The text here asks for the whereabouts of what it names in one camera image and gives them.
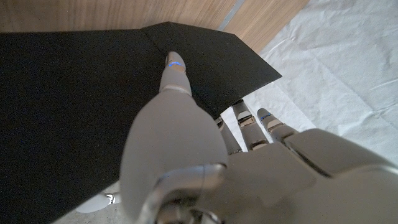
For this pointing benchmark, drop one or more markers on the white wrinkled backdrop cloth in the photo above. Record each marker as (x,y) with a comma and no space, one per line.
(342,68)

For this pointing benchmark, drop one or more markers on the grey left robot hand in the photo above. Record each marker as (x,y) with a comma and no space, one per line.
(273,186)

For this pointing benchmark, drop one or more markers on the black box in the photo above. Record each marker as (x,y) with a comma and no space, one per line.
(68,109)

